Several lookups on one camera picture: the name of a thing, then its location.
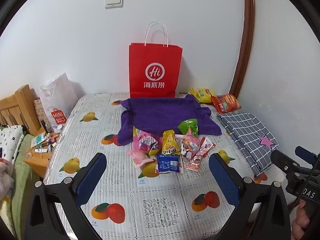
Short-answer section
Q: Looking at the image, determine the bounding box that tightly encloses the red paper bag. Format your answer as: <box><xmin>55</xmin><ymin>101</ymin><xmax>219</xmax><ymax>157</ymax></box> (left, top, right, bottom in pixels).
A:
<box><xmin>129</xmin><ymin>22</ymin><xmax>183</xmax><ymax>98</ymax></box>

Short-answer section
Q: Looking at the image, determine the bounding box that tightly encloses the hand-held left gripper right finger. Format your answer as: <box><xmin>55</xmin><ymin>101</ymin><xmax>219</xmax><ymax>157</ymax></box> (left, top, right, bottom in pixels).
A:
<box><xmin>209</xmin><ymin>152</ymin><xmax>292</xmax><ymax>240</ymax></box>

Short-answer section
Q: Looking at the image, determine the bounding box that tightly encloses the yellow chips bag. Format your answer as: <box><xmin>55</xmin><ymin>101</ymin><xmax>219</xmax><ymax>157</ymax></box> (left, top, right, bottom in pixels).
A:
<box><xmin>189</xmin><ymin>87</ymin><xmax>217</xmax><ymax>104</ymax></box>

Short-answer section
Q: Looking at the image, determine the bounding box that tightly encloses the wooden headboard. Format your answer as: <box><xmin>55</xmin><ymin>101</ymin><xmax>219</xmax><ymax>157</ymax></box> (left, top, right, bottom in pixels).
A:
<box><xmin>0</xmin><ymin>84</ymin><xmax>42</xmax><ymax>135</ymax></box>

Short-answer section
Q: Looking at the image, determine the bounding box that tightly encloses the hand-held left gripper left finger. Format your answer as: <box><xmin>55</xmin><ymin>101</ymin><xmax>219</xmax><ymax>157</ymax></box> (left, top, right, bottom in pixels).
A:
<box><xmin>25</xmin><ymin>152</ymin><xmax>108</xmax><ymax>240</ymax></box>

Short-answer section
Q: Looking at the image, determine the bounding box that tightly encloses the pink bear strip packet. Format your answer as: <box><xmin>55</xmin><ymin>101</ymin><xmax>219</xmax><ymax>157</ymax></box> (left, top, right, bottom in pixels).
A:
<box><xmin>185</xmin><ymin>155</ymin><xmax>202</xmax><ymax>172</ymax></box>

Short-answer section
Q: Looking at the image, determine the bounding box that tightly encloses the yellow triangular snack packet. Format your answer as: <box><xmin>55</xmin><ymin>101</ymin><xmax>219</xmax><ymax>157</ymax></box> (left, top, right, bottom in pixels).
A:
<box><xmin>161</xmin><ymin>129</ymin><xmax>182</xmax><ymax>156</ymax></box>

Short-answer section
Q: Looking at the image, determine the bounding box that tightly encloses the red chips bag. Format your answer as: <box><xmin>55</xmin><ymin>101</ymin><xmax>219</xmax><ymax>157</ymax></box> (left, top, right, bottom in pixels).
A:
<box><xmin>211</xmin><ymin>94</ymin><xmax>241</xmax><ymax>114</ymax></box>

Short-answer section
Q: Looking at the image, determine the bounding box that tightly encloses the green blanket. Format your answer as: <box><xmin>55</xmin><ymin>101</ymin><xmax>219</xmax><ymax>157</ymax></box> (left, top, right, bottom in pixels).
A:
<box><xmin>10</xmin><ymin>134</ymin><xmax>40</xmax><ymax>230</ymax></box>

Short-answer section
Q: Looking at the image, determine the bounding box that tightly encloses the red white strip packet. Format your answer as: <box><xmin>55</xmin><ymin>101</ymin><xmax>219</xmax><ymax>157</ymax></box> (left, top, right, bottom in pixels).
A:
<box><xmin>197</xmin><ymin>137</ymin><xmax>216</xmax><ymax>158</ymax></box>

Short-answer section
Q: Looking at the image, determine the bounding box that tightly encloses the person's right hand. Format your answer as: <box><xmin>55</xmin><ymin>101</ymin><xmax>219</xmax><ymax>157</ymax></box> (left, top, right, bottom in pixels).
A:
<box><xmin>291</xmin><ymin>200</ymin><xmax>320</xmax><ymax>240</ymax></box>

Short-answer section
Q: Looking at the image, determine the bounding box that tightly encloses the pink purple candy packet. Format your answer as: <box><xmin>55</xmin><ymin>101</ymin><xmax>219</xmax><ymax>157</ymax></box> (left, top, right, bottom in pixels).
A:
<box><xmin>133</xmin><ymin>127</ymin><xmax>163</xmax><ymax>155</ymax></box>

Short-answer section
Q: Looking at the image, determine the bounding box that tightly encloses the wooden nightstand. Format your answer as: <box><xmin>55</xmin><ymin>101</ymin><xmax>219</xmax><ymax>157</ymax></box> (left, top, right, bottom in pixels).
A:
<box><xmin>24</xmin><ymin>140</ymin><xmax>59</xmax><ymax>178</ymax></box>

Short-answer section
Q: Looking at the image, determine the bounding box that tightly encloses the purple towel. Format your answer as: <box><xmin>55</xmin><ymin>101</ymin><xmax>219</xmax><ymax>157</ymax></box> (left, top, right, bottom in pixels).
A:
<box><xmin>117</xmin><ymin>94</ymin><xmax>222</xmax><ymax>147</ymax></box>

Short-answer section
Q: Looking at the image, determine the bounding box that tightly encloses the patterned paper gift bag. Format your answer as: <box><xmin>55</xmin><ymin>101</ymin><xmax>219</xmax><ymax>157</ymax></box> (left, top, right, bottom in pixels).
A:
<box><xmin>34</xmin><ymin>97</ymin><xmax>54</xmax><ymax>133</ymax></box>

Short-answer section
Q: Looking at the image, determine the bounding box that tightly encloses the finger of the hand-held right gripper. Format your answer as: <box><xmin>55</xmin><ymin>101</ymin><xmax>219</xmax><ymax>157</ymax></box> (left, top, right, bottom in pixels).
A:
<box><xmin>271</xmin><ymin>150</ymin><xmax>300</xmax><ymax>173</ymax></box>
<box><xmin>295</xmin><ymin>146</ymin><xmax>320</xmax><ymax>167</ymax></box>

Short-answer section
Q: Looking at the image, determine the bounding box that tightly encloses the green triangular snack packet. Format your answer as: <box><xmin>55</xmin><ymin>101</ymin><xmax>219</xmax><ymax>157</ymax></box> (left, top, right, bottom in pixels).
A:
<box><xmin>178</xmin><ymin>118</ymin><xmax>200</xmax><ymax>138</ymax></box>

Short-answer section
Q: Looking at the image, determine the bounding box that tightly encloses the white plastic shopping bag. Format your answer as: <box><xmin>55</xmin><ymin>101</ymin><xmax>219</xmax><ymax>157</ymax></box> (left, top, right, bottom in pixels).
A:
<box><xmin>39</xmin><ymin>73</ymin><xmax>79</xmax><ymax>130</ymax></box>

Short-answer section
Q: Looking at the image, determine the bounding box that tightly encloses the blue snack packet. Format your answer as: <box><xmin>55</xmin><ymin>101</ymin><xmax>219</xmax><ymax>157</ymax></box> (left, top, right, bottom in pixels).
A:
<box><xmin>156</xmin><ymin>154</ymin><xmax>184</xmax><ymax>174</ymax></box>

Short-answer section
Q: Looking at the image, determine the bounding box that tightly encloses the pale pink cartoon snack packet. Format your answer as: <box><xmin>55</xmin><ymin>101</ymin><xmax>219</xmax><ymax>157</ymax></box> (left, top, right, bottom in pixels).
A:
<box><xmin>181</xmin><ymin>130</ymin><xmax>200</xmax><ymax>158</ymax></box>

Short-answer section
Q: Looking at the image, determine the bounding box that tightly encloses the brown wooden door frame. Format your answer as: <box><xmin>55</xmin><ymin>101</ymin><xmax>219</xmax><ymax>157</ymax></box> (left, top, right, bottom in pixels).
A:
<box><xmin>229</xmin><ymin>0</ymin><xmax>255</xmax><ymax>98</ymax></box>

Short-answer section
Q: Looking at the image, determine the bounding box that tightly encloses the teal white tube box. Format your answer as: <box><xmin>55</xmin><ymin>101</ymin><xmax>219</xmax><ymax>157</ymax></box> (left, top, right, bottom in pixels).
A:
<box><xmin>31</xmin><ymin>133</ymin><xmax>47</xmax><ymax>147</ymax></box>

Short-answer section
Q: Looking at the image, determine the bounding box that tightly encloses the light pink packet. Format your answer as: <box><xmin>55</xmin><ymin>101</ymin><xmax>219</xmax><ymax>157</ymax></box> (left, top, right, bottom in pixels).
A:
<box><xmin>129</xmin><ymin>150</ymin><xmax>154</xmax><ymax>168</ymax></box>

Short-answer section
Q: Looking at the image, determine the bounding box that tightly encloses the pink white cloth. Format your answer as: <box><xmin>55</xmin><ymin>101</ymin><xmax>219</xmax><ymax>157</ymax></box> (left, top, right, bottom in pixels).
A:
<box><xmin>0</xmin><ymin>157</ymin><xmax>14</xmax><ymax>198</ymax></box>

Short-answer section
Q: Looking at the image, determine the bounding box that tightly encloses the white floral pillow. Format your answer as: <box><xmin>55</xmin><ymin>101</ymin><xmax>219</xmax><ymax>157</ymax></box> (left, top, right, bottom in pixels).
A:
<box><xmin>0</xmin><ymin>125</ymin><xmax>25</xmax><ymax>160</ymax></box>

